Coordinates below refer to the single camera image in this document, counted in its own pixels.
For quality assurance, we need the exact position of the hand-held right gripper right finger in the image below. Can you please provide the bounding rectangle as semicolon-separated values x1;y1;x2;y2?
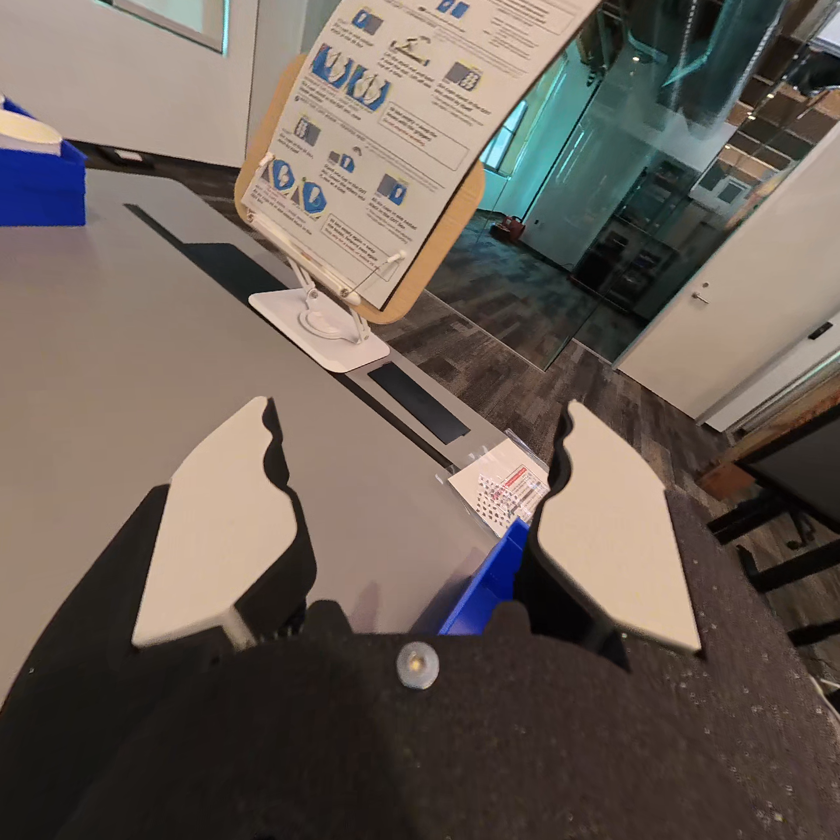
515;400;704;656

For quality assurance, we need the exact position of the white printed instruction sheet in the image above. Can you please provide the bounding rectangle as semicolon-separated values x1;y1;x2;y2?
241;0;601;309

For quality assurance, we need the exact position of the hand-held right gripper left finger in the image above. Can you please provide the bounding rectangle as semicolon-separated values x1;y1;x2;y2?
131;395;319;651

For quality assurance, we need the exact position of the dark shelving unit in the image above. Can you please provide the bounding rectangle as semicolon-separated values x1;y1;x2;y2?
577;161;697;322

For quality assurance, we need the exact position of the thin wire tether white pin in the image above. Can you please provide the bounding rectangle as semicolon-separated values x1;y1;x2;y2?
246;152;277;221
341;249;408;303

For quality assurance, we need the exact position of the green-striped white paper cup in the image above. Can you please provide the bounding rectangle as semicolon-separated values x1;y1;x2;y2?
0;110;64;156

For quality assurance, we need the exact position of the laminated printed paper sheet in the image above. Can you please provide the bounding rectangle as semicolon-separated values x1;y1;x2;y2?
433;438;552;536

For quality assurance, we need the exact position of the black desk cable flap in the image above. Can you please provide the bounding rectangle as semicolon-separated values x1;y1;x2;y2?
367;363;472;444
180;243;293;293

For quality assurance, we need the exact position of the black easel signboard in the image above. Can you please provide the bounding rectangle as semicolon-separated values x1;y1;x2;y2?
735;403;840;513

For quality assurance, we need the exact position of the white door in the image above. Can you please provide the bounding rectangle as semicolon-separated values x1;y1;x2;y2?
617;121;840;434

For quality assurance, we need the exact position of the black monitor floor stand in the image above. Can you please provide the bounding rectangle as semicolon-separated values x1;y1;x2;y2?
707;492;840;647

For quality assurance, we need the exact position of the blue plastic bin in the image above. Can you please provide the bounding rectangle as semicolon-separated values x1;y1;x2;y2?
0;95;88;227
438;517;531;636

